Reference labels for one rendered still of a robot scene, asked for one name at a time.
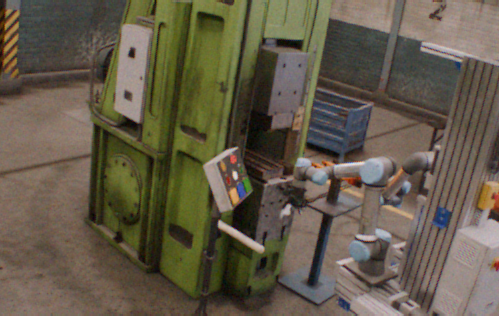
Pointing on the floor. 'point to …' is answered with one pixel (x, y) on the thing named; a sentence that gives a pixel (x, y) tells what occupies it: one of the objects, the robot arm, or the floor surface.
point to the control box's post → (209, 256)
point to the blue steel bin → (339, 123)
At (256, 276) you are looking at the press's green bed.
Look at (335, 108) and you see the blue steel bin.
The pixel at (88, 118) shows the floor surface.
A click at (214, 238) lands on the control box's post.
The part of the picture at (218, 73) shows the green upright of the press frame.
